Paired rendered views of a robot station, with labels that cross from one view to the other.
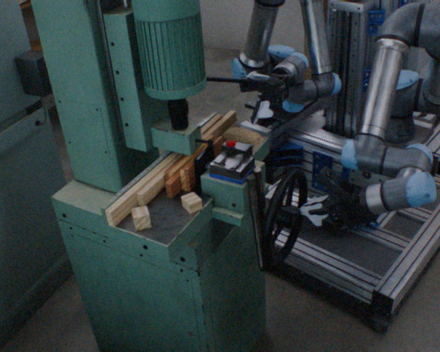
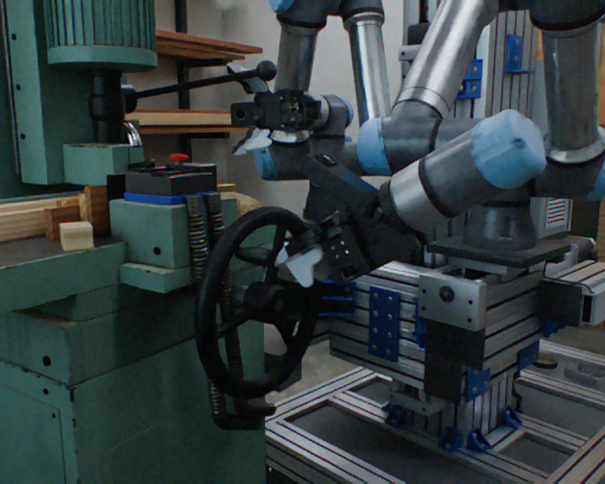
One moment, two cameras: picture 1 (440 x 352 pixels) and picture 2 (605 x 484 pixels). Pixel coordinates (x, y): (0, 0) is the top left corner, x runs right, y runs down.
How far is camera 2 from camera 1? 0.78 m
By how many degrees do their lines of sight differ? 22
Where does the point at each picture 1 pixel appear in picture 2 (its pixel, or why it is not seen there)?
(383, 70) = (446, 15)
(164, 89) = (69, 44)
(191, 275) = (60, 400)
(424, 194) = (511, 139)
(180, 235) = (18, 271)
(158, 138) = (71, 163)
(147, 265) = not seen: outside the picture
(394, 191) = (447, 153)
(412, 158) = not seen: hidden behind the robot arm
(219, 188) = (135, 219)
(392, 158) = (453, 128)
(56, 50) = not seen: outside the picture
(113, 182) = not seen: outside the picture
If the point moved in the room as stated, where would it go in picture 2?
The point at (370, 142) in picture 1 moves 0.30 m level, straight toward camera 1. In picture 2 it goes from (413, 110) to (336, 106)
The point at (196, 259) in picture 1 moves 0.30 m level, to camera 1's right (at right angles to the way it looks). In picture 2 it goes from (68, 357) to (284, 359)
